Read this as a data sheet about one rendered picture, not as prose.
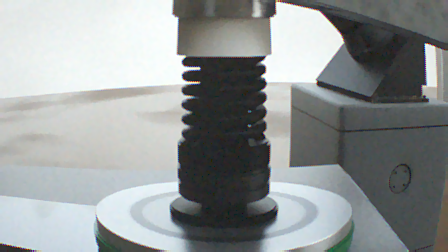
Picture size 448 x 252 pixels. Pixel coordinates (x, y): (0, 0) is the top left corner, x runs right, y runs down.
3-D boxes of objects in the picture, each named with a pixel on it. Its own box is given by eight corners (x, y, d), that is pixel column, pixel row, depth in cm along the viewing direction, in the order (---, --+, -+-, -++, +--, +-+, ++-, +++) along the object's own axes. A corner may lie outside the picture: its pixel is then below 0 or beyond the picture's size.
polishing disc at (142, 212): (249, 181, 68) (249, 169, 68) (394, 220, 51) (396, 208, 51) (63, 206, 56) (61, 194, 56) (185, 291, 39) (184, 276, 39)
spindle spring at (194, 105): (186, 155, 49) (187, 31, 48) (176, 138, 55) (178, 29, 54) (275, 152, 50) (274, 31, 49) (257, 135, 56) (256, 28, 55)
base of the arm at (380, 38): (341, 57, 174) (318, 32, 171) (372, 15, 176) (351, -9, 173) (374, 65, 157) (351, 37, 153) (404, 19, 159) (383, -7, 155)
